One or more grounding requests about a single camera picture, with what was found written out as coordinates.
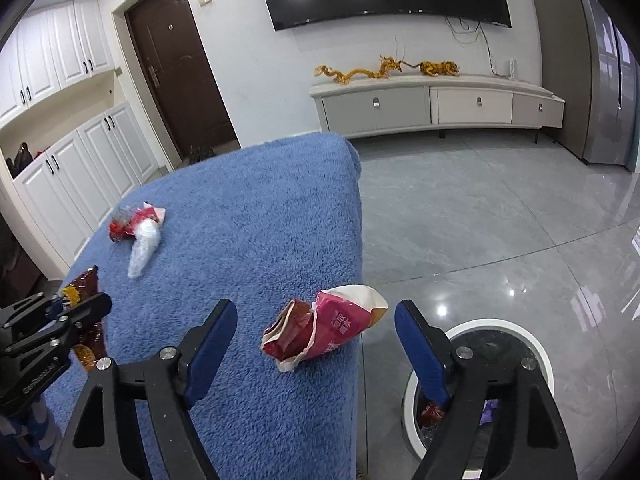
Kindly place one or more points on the shiny brown wrapper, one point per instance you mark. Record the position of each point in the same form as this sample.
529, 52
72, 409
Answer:
85, 285

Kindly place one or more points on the white television cabinet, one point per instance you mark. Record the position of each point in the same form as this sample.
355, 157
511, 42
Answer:
375, 107

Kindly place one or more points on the crumpled red wrapper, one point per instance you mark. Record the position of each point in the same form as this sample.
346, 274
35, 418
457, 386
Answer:
131, 221

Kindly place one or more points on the dark shoe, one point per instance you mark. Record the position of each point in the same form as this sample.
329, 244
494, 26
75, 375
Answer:
195, 153
208, 151

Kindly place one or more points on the dark bag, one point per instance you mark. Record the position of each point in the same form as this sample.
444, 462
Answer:
20, 160

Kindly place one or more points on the red and cream snack bag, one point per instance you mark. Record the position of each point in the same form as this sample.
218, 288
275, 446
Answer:
330, 330

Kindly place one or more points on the round white trash bin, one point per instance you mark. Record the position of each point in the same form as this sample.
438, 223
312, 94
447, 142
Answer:
515, 340

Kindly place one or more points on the long golden dragon figurine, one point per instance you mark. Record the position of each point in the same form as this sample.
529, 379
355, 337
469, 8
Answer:
357, 72

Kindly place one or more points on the small red wrapper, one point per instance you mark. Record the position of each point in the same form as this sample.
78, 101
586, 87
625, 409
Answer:
432, 412

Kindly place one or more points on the white floor cabinet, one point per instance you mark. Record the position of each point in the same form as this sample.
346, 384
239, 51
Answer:
85, 170

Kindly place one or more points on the dark brown door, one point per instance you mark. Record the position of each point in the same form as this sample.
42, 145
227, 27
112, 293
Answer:
180, 70

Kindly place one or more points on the clear plastic bag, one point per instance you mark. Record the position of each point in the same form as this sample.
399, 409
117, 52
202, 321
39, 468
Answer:
142, 250

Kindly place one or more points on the short golden tiger figurine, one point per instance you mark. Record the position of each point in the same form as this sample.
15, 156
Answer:
440, 68

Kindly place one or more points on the blue fleece blanket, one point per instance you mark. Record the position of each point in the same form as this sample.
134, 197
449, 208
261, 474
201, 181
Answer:
240, 220

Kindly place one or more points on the grey double-door refrigerator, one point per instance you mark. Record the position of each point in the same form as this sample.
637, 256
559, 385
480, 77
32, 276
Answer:
600, 85

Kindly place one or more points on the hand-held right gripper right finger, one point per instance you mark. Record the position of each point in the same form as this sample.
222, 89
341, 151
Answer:
422, 355

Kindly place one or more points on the white power strip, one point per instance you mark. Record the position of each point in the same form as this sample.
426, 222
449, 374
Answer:
512, 69

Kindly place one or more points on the white wall cabinet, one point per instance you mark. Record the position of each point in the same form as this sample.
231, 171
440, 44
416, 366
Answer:
50, 55

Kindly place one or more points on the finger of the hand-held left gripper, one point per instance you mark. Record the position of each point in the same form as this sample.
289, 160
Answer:
27, 312
85, 310

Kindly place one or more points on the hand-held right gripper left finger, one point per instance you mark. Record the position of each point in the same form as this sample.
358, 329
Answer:
210, 355

